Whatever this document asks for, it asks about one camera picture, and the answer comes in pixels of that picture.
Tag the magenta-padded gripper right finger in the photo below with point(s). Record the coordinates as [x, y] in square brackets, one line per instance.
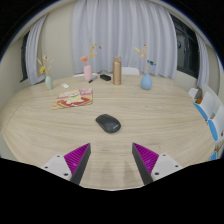
[146, 159]

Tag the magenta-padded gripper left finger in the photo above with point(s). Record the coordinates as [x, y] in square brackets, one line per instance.
[77, 159]

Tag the black computer mouse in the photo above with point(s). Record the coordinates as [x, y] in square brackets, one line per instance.
[108, 123]

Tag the colourful printed mouse pad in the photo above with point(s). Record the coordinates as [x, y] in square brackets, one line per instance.
[73, 98]

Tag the small white remote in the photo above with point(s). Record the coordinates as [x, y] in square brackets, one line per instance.
[65, 85]

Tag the blue vase with dried flowers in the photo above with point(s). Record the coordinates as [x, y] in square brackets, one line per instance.
[146, 82]

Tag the green vase with dried flowers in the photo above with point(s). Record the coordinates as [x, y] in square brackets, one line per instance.
[49, 83]

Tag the dark marker pen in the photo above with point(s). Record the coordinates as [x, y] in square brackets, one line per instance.
[93, 79]

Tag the white and blue chairs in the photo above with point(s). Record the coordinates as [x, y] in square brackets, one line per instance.
[208, 105]

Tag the pink vase with dried flowers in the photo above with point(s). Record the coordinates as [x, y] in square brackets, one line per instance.
[87, 73]

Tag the small black case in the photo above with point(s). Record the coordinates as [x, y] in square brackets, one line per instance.
[105, 77]

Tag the bronze metal drink bottle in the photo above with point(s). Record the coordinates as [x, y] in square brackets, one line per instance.
[117, 70]

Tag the narrow white curtain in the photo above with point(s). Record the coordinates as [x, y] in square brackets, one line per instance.
[35, 53]
[203, 63]

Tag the dark window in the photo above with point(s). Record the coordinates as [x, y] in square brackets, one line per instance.
[186, 46]
[24, 56]

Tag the wide white curtain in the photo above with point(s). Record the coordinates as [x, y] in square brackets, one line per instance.
[123, 30]

